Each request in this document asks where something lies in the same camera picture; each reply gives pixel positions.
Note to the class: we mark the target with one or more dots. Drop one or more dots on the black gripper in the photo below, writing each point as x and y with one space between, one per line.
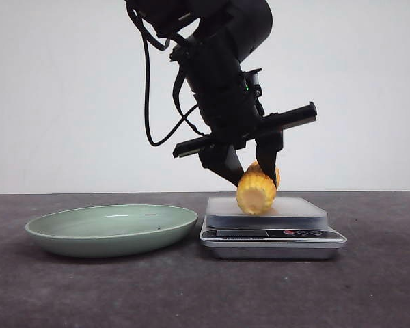
235 117

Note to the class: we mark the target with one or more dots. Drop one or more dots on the yellow corn cob piece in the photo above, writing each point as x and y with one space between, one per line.
256 191

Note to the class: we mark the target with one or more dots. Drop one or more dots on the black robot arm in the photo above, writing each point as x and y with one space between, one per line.
212 39

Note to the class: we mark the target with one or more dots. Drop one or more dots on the silver digital kitchen scale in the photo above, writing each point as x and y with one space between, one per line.
293 228

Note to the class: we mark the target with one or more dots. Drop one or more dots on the green oval plate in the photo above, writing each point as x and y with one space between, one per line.
112 230

